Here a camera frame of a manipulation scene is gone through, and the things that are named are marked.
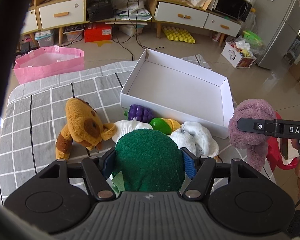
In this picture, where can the red plastic stool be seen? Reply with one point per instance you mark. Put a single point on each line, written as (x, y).
(283, 153)

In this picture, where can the red shoe box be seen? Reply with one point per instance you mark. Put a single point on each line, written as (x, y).
(95, 32)

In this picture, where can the white knit glove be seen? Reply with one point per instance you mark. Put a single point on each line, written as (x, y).
(196, 138)

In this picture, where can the dark green felt plush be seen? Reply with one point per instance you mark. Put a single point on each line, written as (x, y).
(147, 161)

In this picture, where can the green yellow toy corn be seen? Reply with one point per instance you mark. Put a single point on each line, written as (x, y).
(166, 126)

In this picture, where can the grey checked tablecloth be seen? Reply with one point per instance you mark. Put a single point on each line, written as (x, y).
(35, 118)

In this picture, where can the pink shopping bag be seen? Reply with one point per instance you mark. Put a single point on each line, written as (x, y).
(48, 61)

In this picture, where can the wooden white TV cabinet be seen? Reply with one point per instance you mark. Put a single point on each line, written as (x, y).
(58, 14)

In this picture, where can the black printer device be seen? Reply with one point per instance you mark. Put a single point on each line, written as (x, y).
(97, 10)

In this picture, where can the brown plush animal toy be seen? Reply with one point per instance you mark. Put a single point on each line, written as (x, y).
(83, 126)

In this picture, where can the green plastic basket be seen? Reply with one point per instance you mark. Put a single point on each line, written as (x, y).
(252, 38)

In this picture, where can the black microwave oven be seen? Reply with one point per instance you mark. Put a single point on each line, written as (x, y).
(237, 9)

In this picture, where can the white cardboard box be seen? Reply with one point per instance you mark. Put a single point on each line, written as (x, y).
(176, 89)

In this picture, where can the silver refrigerator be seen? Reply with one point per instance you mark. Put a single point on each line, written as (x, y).
(278, 24)

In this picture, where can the white glove red cuff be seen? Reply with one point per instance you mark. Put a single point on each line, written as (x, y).
(127, 126)

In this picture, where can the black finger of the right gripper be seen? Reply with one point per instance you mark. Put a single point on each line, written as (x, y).
(257, 126)

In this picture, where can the white toy carton box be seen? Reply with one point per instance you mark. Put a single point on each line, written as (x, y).
(235, 57)

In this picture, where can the mauve towel cloth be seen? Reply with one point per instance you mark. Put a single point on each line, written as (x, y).
(255, 145)

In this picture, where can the purple toy grapes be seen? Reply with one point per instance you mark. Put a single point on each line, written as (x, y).
(139, 113)

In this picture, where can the yellow egg tray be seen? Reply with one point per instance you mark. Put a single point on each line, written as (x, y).
(178, 34)

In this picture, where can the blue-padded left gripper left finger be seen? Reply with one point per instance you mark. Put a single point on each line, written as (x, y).
(96, 172)

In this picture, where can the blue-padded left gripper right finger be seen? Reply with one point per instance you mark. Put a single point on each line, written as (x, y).
(200, 171)

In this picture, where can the clear storage bin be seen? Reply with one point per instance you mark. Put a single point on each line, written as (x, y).
(45, 38)

